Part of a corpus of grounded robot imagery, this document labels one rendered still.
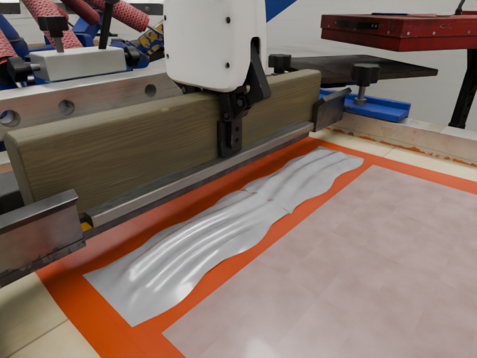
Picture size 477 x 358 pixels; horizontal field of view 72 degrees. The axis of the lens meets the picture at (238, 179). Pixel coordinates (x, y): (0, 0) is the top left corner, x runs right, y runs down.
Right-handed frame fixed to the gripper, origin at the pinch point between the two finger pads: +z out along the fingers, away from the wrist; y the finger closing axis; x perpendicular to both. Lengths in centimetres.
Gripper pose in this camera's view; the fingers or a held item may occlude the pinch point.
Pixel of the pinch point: (217, 131)
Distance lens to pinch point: 36.3
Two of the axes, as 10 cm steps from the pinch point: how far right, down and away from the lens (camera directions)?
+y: 7.4, 3.1, -5.9
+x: 6.7, -3.4, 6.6
